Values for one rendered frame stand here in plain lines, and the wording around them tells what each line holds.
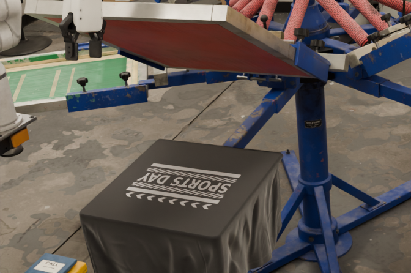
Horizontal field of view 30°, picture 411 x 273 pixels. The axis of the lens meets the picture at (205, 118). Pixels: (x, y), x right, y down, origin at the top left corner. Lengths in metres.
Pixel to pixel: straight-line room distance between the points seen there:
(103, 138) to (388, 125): 1.76
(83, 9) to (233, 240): 0.79
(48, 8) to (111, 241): 0.67
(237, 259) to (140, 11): 0.76
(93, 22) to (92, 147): 3.06
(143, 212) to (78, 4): 0.69
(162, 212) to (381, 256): 1.60
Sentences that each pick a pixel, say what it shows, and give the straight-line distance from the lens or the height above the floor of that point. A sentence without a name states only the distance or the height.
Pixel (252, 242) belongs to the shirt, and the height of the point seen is 0.77.
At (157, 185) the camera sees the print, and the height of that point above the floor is 0.95.
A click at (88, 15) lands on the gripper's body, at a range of 1.76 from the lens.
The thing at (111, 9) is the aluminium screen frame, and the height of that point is 1.54.
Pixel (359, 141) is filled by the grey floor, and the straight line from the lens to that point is 4.52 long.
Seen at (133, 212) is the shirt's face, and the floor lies 0.95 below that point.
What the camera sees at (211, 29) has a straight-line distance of 1.89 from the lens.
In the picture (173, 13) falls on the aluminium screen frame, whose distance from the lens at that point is 1.83.
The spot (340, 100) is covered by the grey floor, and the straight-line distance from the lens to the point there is 5.06.
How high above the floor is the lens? 2.06
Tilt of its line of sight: 25 degrees down
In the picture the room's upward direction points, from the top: 7 degrees counter-clockwise
